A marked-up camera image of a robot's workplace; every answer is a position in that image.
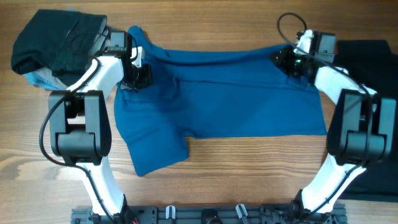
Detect blue polo shirt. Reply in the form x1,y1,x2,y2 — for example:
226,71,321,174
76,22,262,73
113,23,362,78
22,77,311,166
114,26,326,176

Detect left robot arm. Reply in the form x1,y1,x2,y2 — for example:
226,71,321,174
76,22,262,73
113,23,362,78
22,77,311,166
39,31,152,223

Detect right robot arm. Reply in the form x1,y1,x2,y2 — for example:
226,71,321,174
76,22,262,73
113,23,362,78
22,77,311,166
270,30,396,223

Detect black garment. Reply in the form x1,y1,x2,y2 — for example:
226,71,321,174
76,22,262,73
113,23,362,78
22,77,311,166
334,40,397,203

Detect dark green folded garment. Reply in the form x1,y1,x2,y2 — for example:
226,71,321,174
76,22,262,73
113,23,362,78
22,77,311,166
11,9,107,86

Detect grey folded garment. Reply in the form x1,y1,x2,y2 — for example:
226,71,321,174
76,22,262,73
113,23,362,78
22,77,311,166
33,28,109,90

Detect light blue folded garment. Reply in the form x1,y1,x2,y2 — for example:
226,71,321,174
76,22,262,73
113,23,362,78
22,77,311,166
22,72,59,90

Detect left black cable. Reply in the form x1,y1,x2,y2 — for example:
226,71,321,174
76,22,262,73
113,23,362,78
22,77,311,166
39,20,139,223

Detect black cable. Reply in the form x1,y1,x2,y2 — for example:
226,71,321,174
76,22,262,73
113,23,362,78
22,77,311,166
39,20,139,223
276,12,374,218

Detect left white rail clip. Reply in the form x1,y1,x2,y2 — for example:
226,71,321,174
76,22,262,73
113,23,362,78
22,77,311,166
165,205,176,220

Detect white rail clip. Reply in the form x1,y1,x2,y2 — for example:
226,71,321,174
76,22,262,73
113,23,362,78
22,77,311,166
165,205,176,220
235,203,249,224

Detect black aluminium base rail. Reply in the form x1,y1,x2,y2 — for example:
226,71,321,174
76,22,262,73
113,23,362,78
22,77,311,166
70,204,348,224

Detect right black cable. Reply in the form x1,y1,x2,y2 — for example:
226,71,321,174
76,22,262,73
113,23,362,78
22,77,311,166
276,12,374,218

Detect right white rail clip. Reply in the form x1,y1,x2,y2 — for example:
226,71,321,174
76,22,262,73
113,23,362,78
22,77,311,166
235,203,249,224

